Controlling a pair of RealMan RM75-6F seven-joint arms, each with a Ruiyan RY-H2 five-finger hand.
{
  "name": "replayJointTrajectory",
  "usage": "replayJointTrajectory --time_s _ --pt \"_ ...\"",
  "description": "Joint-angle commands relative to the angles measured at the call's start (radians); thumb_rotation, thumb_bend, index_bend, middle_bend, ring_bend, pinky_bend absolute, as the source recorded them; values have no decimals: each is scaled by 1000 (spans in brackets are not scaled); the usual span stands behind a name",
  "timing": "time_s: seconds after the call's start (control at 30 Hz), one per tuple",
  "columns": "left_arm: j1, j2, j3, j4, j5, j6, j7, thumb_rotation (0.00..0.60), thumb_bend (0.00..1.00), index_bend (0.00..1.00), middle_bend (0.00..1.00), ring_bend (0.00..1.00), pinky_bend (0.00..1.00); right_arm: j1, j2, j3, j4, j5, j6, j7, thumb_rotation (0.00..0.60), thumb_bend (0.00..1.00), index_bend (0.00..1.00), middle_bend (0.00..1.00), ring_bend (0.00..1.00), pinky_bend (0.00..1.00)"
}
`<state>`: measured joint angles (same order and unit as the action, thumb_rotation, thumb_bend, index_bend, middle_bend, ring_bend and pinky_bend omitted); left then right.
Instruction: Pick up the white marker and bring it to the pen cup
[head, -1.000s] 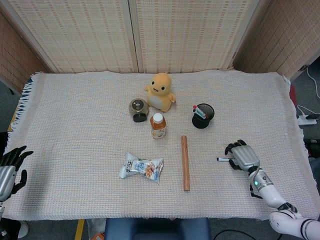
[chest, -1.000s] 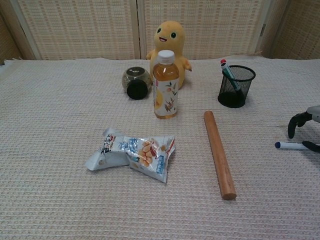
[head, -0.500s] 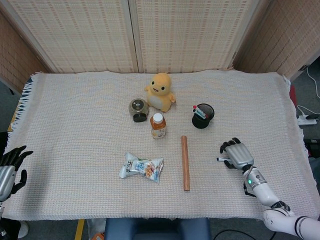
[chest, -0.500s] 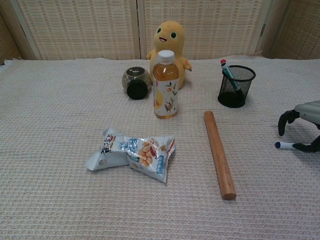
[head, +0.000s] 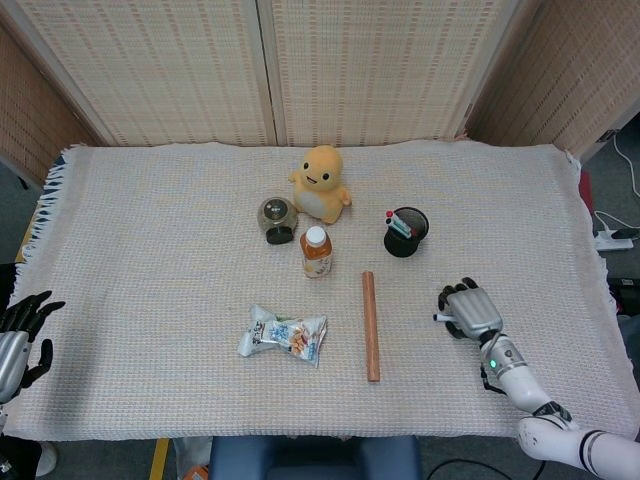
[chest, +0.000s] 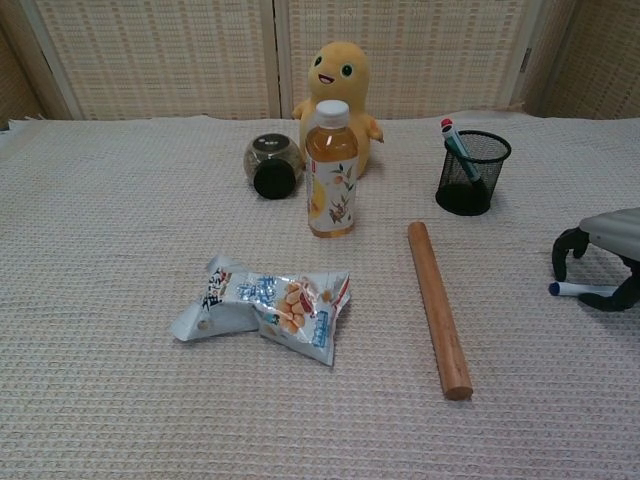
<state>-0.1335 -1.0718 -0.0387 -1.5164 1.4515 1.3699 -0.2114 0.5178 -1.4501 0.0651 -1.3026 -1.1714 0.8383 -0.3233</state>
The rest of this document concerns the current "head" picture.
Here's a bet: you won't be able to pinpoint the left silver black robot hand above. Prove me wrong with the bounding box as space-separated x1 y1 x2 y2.
0 291 67 404

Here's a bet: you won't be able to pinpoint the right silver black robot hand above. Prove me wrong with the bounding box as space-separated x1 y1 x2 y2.
437 277 504 344

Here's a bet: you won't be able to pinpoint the blue padded robot base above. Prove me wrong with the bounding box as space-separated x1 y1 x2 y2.
208 435 422 480

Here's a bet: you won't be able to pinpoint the black mesh pen holder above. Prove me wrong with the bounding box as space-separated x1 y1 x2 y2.
383 206 431 259

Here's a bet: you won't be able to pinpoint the green marker with red cap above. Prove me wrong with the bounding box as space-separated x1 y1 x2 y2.
385 217 414 239

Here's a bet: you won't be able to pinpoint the markers with red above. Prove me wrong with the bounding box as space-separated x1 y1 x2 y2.
384 210 422 237

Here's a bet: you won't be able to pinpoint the wooden rolling pin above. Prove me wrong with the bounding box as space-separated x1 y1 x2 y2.
361 270 383 384

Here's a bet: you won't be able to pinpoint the white power strip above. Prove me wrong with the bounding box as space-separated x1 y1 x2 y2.
593 227 634 252

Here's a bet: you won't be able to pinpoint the tea bottle white cap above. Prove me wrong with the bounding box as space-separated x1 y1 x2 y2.
299 225 333 280

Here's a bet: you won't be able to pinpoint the beige woven tablecloth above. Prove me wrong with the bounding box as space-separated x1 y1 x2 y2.
9 139 627 444

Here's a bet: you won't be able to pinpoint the silver blue snack bag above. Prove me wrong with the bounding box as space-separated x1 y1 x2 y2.
236 304 328 370

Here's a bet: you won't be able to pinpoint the yellow plush toy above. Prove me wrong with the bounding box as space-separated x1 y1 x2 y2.
288 144 354 225

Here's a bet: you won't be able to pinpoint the glass jar black lid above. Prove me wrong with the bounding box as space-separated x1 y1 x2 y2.
257 197 300 246

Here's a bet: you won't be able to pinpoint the woven bamboo screen panel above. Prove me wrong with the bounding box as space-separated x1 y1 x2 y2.
256 0 532 147
0 0 279 148
0 19 104 187
468 0 640 162

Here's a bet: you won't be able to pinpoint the black floor cable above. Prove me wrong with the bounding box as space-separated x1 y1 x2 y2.
428 457 547 480

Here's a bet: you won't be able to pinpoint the white power cable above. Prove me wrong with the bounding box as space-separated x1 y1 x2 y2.
612 134 640 197

